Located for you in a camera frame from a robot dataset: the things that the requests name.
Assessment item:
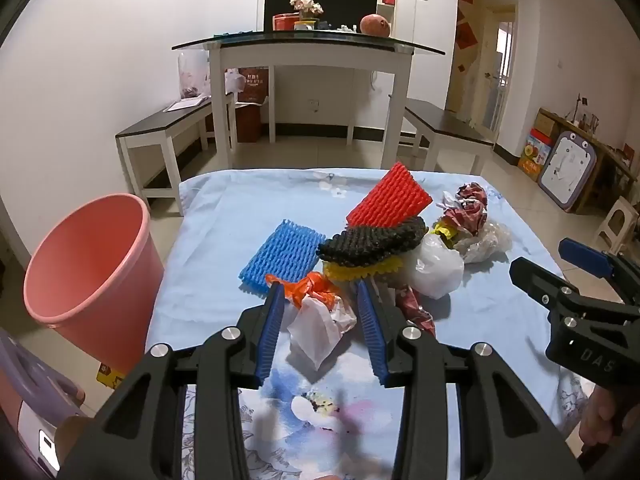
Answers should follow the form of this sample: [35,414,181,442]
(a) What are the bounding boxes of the wooden side desk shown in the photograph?
[538,107,638,214]

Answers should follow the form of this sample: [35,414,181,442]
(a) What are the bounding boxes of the left white black bench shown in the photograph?
[115,98,212,214]

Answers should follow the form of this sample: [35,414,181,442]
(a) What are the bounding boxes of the blue foam fruit net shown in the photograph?
[239,219,326,296]

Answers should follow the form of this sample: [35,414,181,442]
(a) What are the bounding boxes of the clear crumpled plastic bag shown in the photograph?
[454,221,512,264]

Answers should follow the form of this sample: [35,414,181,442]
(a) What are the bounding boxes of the white table black glass top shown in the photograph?
[171,30,445,169]

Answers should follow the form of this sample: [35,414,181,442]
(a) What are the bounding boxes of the orange pomelo fruit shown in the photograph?
[360,14,390,38]

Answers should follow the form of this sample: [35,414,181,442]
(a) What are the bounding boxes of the red white crumpled wrapper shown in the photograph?
[436,182,488,236]

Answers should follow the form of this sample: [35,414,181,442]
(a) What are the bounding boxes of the right white black bench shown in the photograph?
[404,99,494,176]

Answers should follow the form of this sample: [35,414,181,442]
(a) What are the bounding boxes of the yellow foam fruit net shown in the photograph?
[323,256,402,282]

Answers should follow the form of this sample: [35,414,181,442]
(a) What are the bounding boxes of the clear plastic bag on bench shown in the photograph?
[178,50,210,99]

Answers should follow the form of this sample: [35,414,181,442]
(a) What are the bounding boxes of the black foam fruit net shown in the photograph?
[317,217,427,268]

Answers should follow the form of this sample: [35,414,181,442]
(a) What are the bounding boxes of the white plastic bag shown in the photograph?
[401,234,464,300]

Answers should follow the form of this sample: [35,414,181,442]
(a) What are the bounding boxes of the papers on bench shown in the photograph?
[163,96,209,113]

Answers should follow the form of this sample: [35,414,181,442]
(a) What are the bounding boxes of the dark red bin under table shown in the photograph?
[235,103,262,143]

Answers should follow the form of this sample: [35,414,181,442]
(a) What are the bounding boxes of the colourful cardboard box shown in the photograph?
[518,128,553,182]

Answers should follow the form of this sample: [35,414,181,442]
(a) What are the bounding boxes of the pink plastic trash bucket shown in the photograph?
[23,193,164,374]

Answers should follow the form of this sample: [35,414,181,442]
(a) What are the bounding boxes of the red foam fruit net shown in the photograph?
[346,162,433,228]

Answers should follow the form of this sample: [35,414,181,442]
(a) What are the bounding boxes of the red patterned snack wrapper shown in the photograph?
[395,286,436,336]

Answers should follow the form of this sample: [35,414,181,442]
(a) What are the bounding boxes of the person's right hand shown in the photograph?
[579,386,617,448]

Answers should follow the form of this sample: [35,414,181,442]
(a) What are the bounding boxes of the white crumpled tissue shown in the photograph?
[288,295,357,370]

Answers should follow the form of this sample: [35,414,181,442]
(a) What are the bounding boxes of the purple plastic stool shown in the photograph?
[1,330,86,479]

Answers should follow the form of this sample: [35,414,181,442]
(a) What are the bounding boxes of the orange plastic wrapper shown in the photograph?
[265,271,338,311]

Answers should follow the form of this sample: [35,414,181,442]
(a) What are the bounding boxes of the white plastic step stool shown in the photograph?
[593,196,639,255]

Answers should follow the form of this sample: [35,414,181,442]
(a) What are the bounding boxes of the white purple drawing board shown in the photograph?
[538,131,597,211]

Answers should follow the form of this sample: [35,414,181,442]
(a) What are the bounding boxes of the white black bench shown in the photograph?
[115,98,212,214]
[404,99,494,176]

